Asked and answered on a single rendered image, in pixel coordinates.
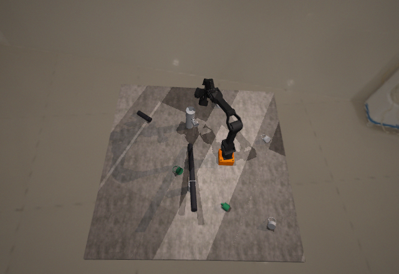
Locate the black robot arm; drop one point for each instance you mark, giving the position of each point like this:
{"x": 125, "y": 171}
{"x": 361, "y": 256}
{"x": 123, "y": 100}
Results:
{"x": 215, "y": 95}

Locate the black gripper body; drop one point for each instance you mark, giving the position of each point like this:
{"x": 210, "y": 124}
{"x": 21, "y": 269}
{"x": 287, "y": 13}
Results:
{"x": 204, "y": 102}

